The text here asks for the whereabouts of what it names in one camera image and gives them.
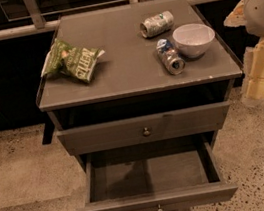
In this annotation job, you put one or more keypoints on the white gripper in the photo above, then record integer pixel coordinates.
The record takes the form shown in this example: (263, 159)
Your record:
(262, 8)

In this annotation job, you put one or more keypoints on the grey top drawer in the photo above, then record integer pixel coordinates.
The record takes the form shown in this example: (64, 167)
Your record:
(143, 129)

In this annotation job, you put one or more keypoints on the grey wooden drawer cabinet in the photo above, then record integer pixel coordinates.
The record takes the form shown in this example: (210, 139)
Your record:
(129, 79)

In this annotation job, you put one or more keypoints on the white bowl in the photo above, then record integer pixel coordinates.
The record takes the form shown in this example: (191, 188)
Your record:
(193, 39)

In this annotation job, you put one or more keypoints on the crushed blue silver can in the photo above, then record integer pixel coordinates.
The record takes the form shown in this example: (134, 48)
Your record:
(170, 57)

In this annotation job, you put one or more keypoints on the crushed silver green can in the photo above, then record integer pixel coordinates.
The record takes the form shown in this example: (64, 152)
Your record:
(157, 24)

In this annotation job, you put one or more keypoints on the green Kettle chip bag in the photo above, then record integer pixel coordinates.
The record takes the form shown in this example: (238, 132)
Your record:
(71, 61)

